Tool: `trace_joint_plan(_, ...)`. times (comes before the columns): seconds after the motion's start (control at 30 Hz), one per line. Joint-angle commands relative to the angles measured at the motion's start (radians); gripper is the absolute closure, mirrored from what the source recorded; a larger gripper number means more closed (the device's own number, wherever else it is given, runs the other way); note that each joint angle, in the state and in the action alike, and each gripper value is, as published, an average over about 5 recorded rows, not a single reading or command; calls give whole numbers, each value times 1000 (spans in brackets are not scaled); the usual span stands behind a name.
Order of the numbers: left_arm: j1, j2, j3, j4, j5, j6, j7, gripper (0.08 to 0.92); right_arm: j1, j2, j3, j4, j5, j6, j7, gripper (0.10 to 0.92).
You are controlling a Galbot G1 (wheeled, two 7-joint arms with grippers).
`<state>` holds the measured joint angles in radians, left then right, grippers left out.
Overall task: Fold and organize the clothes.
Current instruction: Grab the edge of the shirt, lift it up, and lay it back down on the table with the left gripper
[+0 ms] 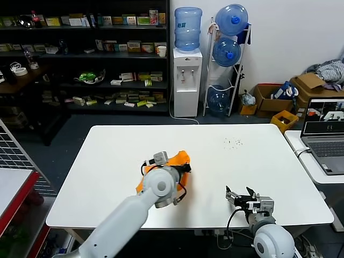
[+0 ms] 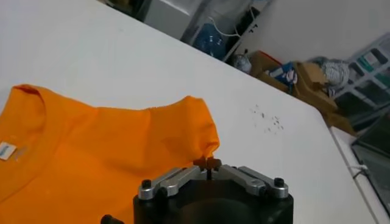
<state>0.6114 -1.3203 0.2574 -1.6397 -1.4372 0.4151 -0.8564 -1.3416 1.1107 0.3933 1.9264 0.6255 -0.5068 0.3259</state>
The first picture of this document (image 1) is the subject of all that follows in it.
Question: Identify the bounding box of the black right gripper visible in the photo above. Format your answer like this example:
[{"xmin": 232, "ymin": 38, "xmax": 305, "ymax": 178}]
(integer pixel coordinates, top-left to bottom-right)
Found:
[{"xmin": 225, "ymin": 185, "xmax": 260, "ymax": 213}]

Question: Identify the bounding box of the orange t-shirt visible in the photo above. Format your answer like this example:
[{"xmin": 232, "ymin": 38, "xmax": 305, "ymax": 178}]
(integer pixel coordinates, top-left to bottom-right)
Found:
[{"xmin": 135, "ymin": 150, "xmax": 192, "ymax": 194}]

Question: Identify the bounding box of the pile of striped clothes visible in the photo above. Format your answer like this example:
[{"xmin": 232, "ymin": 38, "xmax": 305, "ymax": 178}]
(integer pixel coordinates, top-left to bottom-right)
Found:
[{"xmin": 306, "ymin": 59, "xmax": 344, "ymax": 91}]

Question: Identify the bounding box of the white power strip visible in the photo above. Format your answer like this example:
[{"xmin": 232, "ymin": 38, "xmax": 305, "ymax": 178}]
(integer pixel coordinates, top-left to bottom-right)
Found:
[{"xmin": 193, "ymin": 229, "xmax": 229, "ymax": 237}]

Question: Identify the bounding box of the white side table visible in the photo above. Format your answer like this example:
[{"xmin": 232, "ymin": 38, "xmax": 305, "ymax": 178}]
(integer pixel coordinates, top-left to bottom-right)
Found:
[{"xmin": 284, "ymin": 130, "xmax": 344, "ymax": 233}]

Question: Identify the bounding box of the grey floor power strip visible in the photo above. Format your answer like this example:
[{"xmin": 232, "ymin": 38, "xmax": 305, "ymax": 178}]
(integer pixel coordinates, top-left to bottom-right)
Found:
[{"xmin": 300, "ymin": 236, "xmax": 320, "ymax": 258}]

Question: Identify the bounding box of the yellow plastic bin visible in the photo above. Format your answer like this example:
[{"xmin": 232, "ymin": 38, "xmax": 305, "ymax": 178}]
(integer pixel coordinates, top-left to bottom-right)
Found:
[{"xmin": 270, "ymin": 110, "xmax": 299, "ymax": 134}]

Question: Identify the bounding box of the small cardboard box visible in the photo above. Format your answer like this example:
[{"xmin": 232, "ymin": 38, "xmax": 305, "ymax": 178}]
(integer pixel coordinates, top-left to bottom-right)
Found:
[{"xmin": 238, "ymin": 103, "xmax": 258, "ymax": 116}]

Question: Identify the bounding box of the white water dispenser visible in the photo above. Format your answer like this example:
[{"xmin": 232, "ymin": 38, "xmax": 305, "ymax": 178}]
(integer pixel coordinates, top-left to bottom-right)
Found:
[{"xmin": 172, "ymin": 48, "xmax": 203, "ymax": 118}]

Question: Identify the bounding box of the open brown cardboard box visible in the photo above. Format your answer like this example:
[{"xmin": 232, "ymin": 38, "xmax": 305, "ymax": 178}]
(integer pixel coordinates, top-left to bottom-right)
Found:
[{"xmin": 253, "ymin": 84, "xmax": 294, "ymax": 119}]

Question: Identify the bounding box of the crumpled clear plastic bag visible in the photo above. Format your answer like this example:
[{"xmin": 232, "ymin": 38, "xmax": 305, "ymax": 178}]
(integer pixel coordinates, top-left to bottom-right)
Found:
[{"xmin": 240, "ymin": 90, "xmax": 256, "ymax": 106}]

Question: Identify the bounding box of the grey open laptop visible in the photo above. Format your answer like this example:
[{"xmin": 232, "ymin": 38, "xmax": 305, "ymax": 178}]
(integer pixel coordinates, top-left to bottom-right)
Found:
[{"xmin": 300, "ymin": 97, "xmax": 344, "ymax": 176}]

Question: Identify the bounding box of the white and red medicine box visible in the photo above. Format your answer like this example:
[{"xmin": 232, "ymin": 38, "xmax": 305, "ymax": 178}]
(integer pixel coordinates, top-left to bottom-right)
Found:
[{"xmin": 120, "ymin": 71, "xmax": 137, "ymax": 82}]

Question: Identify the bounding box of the blue shopping bag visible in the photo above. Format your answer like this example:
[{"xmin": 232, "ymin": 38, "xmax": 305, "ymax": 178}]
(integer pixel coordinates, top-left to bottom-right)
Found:
[{"xmin": 271, "ymin": 81, "xmax": 299, "ymax": 102}]

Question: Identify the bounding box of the white metal jug rack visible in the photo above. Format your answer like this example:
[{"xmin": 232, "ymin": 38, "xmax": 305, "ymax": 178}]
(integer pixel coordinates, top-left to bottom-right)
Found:
[{"xmin": 202, "ymin": 17, "xmax": 253, "ymax": 118}]

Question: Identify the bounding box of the large brown cardboard box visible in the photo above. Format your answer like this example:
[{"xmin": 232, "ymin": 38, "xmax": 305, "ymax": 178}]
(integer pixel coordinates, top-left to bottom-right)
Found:
[{"xmin": 290, "ymin": 73, "xmax": 344, "ymax": 118}]

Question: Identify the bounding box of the upright blue water jug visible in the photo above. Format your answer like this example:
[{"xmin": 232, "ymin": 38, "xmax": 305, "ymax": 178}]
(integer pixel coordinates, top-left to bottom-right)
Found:
[{"xmin": 174, "ymin": 6, "xmax": 203, "ymax": 52}]

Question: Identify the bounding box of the black shelving unit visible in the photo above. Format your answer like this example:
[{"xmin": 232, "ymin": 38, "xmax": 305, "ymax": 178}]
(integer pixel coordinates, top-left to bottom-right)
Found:
[{"xmin": 0, "ymin": 0, "xmax": 171, "ymax": 116}]

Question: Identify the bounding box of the red framed white cart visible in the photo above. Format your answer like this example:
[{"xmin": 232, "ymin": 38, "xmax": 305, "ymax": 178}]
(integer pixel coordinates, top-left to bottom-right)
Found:
[{"xmin": 0, "ymin": 167, "xmax": 51, "ymax": 258}]

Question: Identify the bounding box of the brown wooden table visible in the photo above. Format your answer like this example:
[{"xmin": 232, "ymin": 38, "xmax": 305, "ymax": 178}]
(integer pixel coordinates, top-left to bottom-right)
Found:
[{"xmin": 0, "ymin": 63, "xmax": 71, "ymax": 146}]

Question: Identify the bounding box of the clear plastic bottle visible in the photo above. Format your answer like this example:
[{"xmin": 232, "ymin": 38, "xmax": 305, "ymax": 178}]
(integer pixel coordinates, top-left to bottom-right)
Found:
[{"xmin": 24, "ymin": 49, "xmax": 40, "ymax": 69}]

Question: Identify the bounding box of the black cylinder flask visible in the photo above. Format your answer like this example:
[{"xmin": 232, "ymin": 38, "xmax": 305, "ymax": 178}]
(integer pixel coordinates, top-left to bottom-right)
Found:
[{"xmin": 0, "ymin": 63, "xmax": 17, "ymax": 84}]

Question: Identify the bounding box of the cola bottle red label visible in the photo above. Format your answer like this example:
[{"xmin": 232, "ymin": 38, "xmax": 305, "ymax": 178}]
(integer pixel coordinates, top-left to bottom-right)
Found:
[{"xmin": 31, "ymin": 10, "xmax": 42, "ymax": 28}]

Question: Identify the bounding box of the shiny glass globe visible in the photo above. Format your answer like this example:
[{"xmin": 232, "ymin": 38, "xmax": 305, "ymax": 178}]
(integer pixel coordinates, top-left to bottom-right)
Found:
[{"xmin": 17, "ymin": 14, "xmax": 33, "ymax": 27}]

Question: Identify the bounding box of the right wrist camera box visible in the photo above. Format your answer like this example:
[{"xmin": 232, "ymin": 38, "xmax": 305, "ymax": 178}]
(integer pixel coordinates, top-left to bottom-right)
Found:
[{"xmin": 247, "ymin": 197, "xmax": 275, "ymax": 216}]

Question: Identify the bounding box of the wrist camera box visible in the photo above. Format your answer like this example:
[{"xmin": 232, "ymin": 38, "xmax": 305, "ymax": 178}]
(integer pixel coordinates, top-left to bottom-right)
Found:
[
  {"xmin": 153, "ymin": 151, "xmax": 170, "ymax": 165},
  {"xmin": 247, "ymin": 197, "xmax": 275, "ymax": 216}
]

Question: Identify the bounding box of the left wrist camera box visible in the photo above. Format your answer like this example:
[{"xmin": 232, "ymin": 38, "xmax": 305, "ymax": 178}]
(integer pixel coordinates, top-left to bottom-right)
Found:
[{"xmin": 153, "ymin": 151, "xmax": 170, "ymax": 165}]

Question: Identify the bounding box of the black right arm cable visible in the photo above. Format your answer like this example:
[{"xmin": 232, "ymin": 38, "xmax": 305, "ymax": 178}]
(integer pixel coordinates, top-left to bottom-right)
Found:
[{"xmin": 225, "ymin": 208, "xmax": 252, "ymax": 240}]

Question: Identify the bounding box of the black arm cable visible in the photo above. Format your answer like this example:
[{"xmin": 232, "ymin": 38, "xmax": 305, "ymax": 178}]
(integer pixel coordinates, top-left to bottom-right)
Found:
[
  {"xmin": 141, "ymin": 160, "xmax": 188, "ymax": 206},
  {"xmin": 225, "ymin": 208, "xmax": 252, "ymax": 240}
]

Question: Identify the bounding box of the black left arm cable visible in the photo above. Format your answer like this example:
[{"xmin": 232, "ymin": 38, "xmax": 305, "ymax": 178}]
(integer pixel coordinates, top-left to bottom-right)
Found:
[{"xmin": 141, "ymin": 160, "xmax": 188, "ymax": 206}]

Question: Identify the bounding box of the white dispenser power cable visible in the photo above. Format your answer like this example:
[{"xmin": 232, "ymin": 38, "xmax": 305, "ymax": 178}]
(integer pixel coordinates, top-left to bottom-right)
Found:
[{"xmin": 168, "ymin": 88, "xmax": 200, "ymax": 125}]

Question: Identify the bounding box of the white wire grid panel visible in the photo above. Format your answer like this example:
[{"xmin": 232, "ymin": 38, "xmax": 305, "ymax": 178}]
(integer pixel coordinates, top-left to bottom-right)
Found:
[{"xmin": 0, "ymin": 117, "xmax": 51, "ymax": 186}]

